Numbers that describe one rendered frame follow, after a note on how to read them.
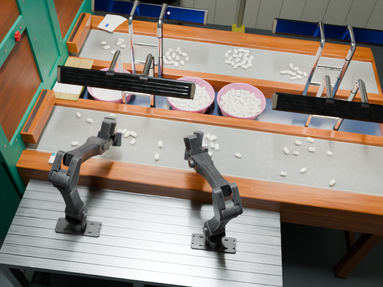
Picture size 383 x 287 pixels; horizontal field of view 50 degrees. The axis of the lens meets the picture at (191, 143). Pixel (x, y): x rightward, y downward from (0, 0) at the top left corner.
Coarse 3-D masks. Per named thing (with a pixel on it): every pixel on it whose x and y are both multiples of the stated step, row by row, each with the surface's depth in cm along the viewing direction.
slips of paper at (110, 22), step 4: (108, 16) 265; (112, 16) 265; (116, 16) 265; (120, 16) 266; (104, 20) 262; (108, 20) 262; (112, 20) 262; (116, 20) 262; (120, 20) 263; (124, 20) 263; (100, 24) 259; (104, 24) 259; (108, 24) 259; (112, 24) 260; (116, 24) 260; (104, 28) 257; (108, 28) 257; (112, 28) 257
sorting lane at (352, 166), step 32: (64, 128) 208; (96, 128) 209; (128, 128) 210; (160, 128) 211; (192, 128) 212; (224, 128) 214; (128, 160) 198; (160, 160) 199; (224, 160) 201; (256, 160) 202; (288, 160) 203; (320, 160) 204; (352, 160) 205
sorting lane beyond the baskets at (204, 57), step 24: (96, 48) 248; (120, 48) 250; (144, 48) 251; (168, 48) 252; (192, 48) 253; (216, 48) 254; (240, 48) 255; (216, 72) 240; (240, 72) 242; (264, 72) 243; (336, 72) 246; (360, 72) 247
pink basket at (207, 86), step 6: (180, 78) 231; (186, 78) 232; (192, 78) 233; (198, 78) 232; (204, 84) 232; (210, 90) 229; (210, 96) 229; (210, 102) 226; (174, 108) 221; (180, 108) 217; (204, 108) 218
